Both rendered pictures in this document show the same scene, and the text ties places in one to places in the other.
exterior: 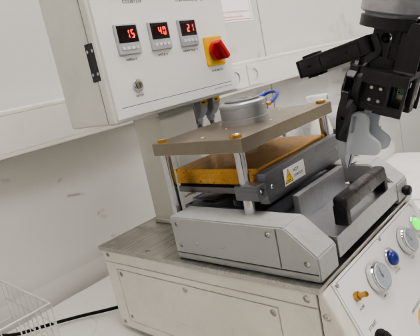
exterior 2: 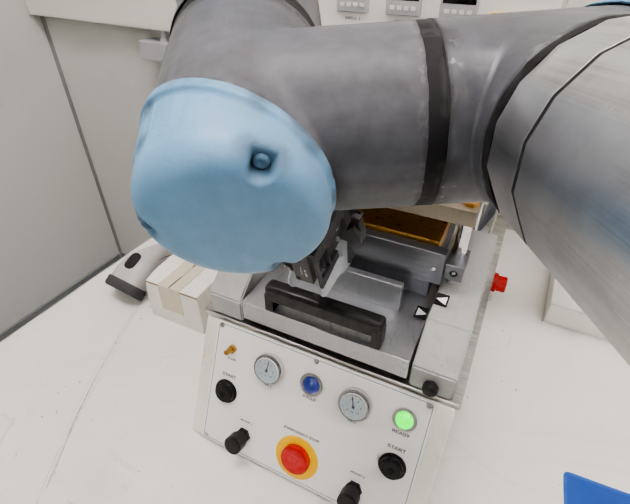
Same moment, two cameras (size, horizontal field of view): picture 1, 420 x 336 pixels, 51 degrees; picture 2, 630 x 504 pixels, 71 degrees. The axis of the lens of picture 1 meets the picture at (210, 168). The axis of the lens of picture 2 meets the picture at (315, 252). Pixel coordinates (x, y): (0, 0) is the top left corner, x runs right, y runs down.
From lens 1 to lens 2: 76 cm
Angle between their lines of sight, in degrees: 69
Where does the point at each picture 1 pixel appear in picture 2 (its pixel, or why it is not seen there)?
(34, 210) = not seen: hidden behind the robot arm
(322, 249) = (221, 293)
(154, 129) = not seen: hidden behind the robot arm
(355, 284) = (242, 344)
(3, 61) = not seen: outside the picture
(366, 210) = (308, 325)
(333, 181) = (369, 286)
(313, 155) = (370, 244)
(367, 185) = (319, 309)
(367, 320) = (227, 368)
